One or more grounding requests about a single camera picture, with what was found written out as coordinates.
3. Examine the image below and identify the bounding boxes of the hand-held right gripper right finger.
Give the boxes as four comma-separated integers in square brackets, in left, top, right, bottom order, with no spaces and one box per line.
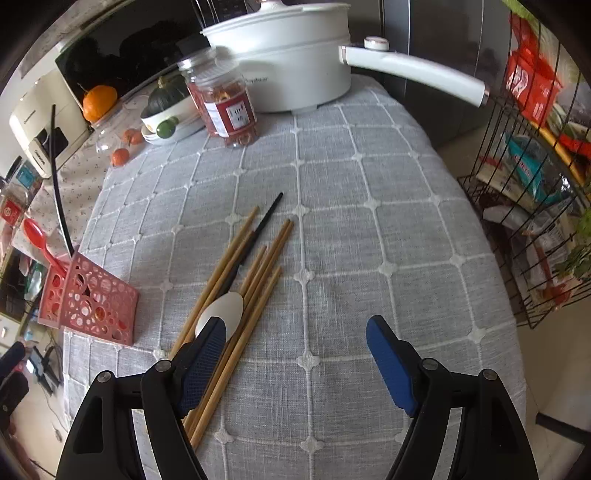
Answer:
[366,315,541,480]

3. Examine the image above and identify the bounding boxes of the green leafy plant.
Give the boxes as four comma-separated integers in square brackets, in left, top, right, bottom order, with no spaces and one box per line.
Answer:
[554,244,591,282]

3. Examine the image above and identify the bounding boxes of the red plastic spoon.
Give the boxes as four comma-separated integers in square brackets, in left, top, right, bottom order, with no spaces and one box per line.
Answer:
[23,218,68,278]

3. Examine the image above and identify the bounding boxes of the red snack packet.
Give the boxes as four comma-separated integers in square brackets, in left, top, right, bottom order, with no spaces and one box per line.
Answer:
[505,14,564,123]

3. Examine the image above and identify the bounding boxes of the black chopstick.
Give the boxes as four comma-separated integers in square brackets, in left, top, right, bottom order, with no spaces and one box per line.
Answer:
[51,105,77,258]

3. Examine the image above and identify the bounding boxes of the white floral cloth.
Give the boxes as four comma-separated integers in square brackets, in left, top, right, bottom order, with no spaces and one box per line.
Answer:
[14,92,153,259]

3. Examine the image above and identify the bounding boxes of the clear plastic jar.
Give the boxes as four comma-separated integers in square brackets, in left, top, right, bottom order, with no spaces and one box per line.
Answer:
[90,99,139,162]

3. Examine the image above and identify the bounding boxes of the white spoon black handle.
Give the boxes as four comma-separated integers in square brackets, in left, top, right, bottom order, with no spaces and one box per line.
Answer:
[195,192,284,344]

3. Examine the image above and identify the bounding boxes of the large orange fruit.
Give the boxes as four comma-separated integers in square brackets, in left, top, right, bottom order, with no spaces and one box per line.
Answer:
[82,84,118,123]

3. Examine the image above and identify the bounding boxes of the white plate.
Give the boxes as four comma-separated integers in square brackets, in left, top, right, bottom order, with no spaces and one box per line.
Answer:
[141,115,206,146]

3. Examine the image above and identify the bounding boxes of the black wire rack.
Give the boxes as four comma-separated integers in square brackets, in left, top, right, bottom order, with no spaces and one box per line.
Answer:
[457,0,591,330]

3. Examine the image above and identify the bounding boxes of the white kitchen appliance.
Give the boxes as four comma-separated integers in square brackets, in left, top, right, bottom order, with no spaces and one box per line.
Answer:
[9,60,93,178]

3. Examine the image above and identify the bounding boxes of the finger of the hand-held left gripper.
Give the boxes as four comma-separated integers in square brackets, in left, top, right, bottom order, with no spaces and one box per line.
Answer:
[0,342,27,380]
[0,372,30,433]

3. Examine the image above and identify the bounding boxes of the white electric pot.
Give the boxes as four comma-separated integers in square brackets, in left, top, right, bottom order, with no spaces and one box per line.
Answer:
[201,0,491,114]

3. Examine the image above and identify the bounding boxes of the grey checked tablecloth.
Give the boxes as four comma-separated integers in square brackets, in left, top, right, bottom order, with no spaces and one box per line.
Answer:
[62,76,527,480]

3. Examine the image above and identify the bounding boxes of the teal snack packet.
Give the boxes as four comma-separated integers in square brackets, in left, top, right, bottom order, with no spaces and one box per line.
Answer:
[505,134,573,204]

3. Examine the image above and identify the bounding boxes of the pink perforated utensil holder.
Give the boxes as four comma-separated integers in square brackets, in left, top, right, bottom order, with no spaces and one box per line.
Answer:
[39,253,140,347]

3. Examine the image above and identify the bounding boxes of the yellow packet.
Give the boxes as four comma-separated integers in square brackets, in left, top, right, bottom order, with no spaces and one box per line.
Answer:
[540,124,591,185]

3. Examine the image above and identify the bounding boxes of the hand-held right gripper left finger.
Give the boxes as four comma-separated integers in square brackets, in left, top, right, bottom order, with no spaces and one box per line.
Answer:
[55,316,227,480]

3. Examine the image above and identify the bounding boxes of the grey cabinet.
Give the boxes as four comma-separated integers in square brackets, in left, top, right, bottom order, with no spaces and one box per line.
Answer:
[383,0,509,148]

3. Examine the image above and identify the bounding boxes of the white bowl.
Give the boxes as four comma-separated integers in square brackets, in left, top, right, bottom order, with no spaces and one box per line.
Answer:
[141,95,204,139]

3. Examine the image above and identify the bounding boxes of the clear jar red contents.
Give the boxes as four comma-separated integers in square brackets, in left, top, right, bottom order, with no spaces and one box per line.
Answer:
[178,48,259,148]

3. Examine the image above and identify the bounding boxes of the dark green squash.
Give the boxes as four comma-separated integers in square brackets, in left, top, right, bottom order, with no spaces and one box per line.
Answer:
[143,76,191,116]

